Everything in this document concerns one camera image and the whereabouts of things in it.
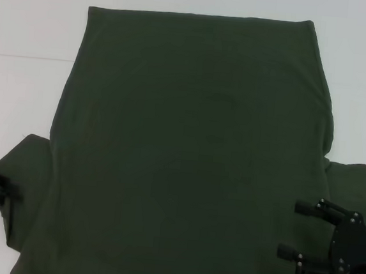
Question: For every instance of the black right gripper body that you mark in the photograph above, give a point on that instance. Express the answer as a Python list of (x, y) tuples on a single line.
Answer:
[(352, 248)]

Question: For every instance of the dark green t-shirt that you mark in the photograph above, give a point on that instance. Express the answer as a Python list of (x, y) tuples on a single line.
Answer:
[(190, 128)]

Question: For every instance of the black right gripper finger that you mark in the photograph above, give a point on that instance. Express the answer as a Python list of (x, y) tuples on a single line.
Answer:
[(324, 210), (310, 262)]

